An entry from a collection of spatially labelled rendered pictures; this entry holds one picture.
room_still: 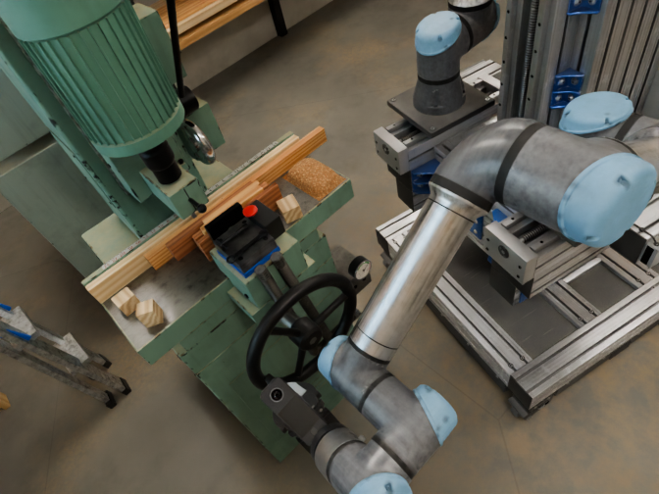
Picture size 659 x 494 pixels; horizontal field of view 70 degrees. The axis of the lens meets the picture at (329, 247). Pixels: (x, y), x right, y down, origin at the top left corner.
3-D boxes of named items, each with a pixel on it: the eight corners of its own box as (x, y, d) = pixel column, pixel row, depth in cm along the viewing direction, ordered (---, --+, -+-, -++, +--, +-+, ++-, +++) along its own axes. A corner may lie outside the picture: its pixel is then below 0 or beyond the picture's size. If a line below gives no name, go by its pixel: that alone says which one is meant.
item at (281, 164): (156, 271, 106) (147, 260, 103) (152, 266, 107) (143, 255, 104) (327, 140, 124) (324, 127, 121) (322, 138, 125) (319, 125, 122)
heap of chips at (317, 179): (319, 201, 110) (315, 189, 107) (281, 177, 118) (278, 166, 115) (346, 178, 113) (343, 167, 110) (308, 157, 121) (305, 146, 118)
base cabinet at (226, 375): (279, 466, 162) (195, 378, 109) (193, 362, 195) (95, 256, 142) (370, 372, 177) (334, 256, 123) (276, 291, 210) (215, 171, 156)
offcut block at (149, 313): (163, 322, 96) (152, 311, 93) (146, 327, 96) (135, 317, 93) (163, 310, 99) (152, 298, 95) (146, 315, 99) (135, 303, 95)
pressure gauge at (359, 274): (358, 288, 128) (353, 271, 122) (348, 281, 130) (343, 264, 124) (374, 273, 130) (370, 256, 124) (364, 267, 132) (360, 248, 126)
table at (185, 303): (173, 397, 92) (158, 384, 88) (108, 311, 109) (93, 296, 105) (383, 212, 112) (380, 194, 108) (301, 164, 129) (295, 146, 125)
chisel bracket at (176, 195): (186, 225, 101) (169, 197, 95) (156, 198, 109) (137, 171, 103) (214, 205, 103) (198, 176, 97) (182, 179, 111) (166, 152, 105)
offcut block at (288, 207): (303, 216, 108) (299, 205, 105) (286, 223, 107) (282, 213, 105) (295, 204, 111) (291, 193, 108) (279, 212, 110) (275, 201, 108)
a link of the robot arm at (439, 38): (407, 74, 133) (403, 26, 123) (437, 51, 138) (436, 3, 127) (441, 85, 126) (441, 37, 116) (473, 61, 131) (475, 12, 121)
